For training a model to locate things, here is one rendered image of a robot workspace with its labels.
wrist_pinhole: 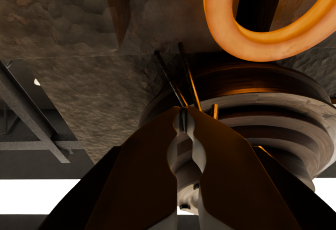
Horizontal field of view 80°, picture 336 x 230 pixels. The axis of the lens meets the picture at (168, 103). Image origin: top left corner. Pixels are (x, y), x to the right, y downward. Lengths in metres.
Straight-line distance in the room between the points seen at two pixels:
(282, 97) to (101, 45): 0.28
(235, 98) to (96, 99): 0.38
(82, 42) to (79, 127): 0.46
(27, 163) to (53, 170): 1.18
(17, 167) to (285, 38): 9.75
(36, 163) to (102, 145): 8.77
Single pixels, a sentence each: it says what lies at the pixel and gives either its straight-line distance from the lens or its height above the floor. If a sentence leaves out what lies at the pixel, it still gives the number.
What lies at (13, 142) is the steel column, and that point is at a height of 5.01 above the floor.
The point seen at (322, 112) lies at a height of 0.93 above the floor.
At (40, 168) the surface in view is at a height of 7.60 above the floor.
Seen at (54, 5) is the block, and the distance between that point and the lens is 0.27.
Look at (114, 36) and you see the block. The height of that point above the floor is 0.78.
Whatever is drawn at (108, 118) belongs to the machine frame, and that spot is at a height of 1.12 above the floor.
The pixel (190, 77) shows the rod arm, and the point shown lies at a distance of 0.33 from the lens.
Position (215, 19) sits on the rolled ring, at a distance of 0.28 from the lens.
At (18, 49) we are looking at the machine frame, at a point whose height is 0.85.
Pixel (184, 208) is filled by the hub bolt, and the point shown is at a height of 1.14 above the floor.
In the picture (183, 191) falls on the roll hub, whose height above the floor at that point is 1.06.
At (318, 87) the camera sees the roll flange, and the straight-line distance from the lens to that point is 0.49.
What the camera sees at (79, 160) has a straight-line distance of 8.70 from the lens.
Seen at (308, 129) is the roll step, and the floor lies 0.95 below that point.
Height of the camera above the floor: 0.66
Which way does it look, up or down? 47 degrees up
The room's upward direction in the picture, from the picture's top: 176 degrees clockwise
